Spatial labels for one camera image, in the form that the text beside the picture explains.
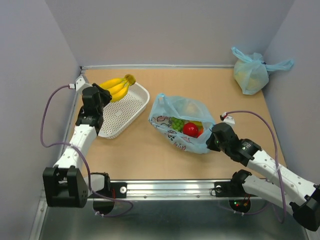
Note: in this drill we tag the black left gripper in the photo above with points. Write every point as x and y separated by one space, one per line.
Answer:
104 93

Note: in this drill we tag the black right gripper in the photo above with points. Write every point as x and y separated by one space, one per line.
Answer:
210 144

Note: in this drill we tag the yellow banana bunch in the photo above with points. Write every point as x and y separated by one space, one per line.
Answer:
118 87

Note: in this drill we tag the red apple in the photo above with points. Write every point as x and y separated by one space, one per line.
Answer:
190 129

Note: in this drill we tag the green grape bunch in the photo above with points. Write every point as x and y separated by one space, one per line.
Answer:
176 124

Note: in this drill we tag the blue cartoon-print plastic bag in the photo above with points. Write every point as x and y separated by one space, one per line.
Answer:
169 115

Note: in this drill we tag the red orange fruit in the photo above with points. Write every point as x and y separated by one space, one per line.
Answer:
200 131

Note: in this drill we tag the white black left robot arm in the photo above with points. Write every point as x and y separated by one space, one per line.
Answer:
64 185

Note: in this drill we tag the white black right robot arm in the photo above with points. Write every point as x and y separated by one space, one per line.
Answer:
282 187

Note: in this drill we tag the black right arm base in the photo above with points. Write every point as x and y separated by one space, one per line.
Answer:
232 187

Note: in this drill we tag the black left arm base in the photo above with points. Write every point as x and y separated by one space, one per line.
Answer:
113 189

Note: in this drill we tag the blue tied plastic bag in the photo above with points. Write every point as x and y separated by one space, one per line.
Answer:
251 72

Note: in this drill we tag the white perforated plastic basket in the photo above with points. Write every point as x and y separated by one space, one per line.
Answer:
119 115

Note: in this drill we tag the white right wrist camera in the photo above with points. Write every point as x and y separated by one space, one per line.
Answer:
225 118

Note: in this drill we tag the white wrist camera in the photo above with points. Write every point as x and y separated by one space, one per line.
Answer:
225 118
81 83

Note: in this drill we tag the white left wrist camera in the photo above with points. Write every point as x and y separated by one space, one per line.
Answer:
81 83

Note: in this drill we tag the aluminium front rail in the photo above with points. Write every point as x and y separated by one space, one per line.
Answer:
168 190

